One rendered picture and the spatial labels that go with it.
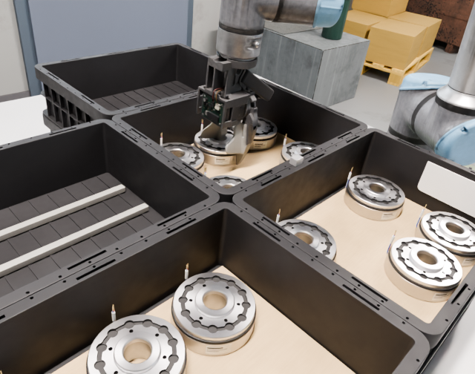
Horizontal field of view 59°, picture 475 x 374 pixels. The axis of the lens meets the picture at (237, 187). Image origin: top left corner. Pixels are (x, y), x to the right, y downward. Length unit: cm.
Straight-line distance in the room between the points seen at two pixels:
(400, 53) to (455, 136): 337
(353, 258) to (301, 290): 18
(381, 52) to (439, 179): 350
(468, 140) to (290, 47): 247
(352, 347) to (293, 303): 9
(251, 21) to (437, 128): 45
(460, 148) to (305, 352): 55
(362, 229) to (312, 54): 251
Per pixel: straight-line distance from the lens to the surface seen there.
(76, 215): 72
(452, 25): 598
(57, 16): 307
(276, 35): 337
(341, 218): 76
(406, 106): 104
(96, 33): 321
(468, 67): 91
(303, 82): 325
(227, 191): 59
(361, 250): 71
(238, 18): 70
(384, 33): 426
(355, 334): 51
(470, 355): 83
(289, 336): 56
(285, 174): 65
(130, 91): 115
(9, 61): 308
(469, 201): 83
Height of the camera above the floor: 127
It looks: 34 degrees down
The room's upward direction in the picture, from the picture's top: 8 degrees clockwise
